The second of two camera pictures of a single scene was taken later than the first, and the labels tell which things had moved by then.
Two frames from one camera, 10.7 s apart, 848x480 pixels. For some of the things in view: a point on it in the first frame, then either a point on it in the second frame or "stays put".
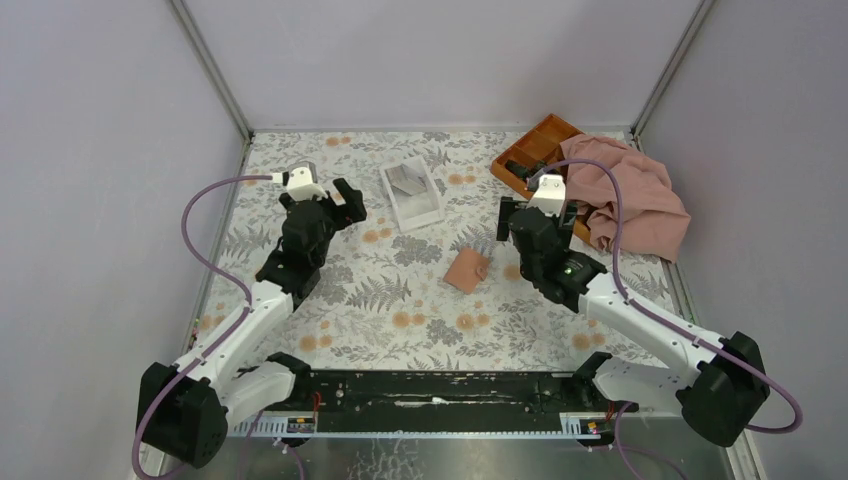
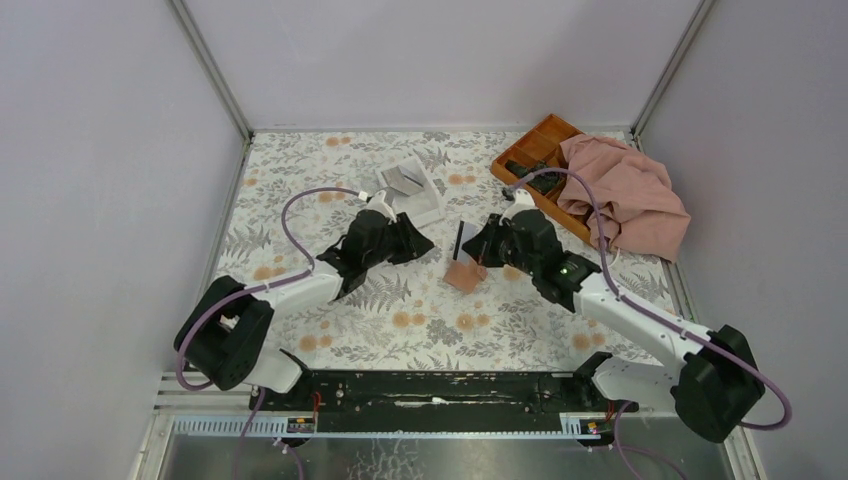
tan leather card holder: x=467 y=270 stays put
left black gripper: x=351 y=212 -> x=411 y=243
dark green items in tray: x=525 y=170 stays put
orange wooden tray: x=536 y=154 stays put
